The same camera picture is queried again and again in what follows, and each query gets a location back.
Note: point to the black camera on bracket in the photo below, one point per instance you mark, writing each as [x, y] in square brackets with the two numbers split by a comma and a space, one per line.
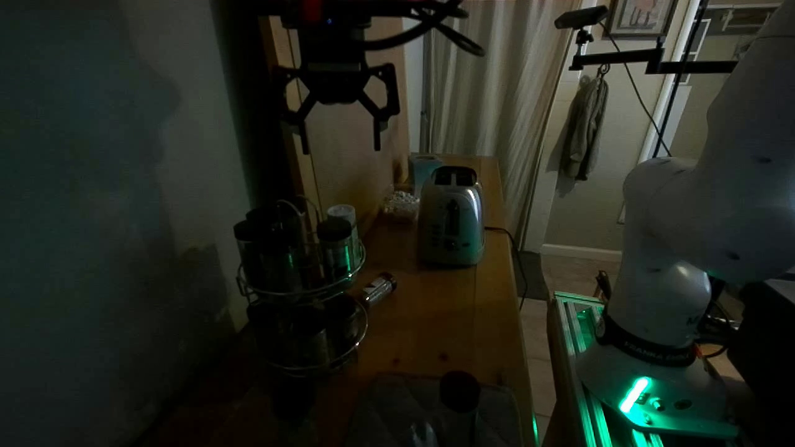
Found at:
[636, 57]

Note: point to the framed wall picture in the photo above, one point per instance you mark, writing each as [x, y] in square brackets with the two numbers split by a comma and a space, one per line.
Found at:
[641, 15]

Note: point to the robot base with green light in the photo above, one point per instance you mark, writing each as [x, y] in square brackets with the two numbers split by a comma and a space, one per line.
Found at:
[636, 394]

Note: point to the dark glass spice jar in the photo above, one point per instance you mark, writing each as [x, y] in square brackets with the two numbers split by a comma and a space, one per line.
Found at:
[278, 249]
[248, 256]
[335, 252]

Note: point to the silver toaster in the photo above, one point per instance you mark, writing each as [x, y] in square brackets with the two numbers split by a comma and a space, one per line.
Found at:
[451, 220]

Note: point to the grey hanging towel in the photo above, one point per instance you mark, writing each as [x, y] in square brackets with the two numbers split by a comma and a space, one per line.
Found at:
[584, 127]

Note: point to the wooden door panel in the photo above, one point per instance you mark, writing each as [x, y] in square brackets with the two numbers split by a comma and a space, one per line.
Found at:
[348, 157]

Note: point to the white crumpled cloth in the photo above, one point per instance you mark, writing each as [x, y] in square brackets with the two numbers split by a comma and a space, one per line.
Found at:
[401, 205]

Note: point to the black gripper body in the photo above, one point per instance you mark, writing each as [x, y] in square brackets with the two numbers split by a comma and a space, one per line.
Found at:
[335, 62]

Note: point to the black cup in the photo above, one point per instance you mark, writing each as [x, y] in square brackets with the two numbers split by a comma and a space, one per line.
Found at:
[461, 390]

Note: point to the blue cup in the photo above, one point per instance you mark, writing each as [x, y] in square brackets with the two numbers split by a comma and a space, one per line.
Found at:
[423, 169]

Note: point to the light curtain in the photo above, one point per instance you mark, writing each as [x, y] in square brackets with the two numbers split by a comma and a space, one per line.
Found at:
[504, 125]

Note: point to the black box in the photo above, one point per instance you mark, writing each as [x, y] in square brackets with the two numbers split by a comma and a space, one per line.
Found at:
[770, 348]

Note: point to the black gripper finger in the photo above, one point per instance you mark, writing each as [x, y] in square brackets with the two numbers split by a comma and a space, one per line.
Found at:
[299, 95]
[384, 95]

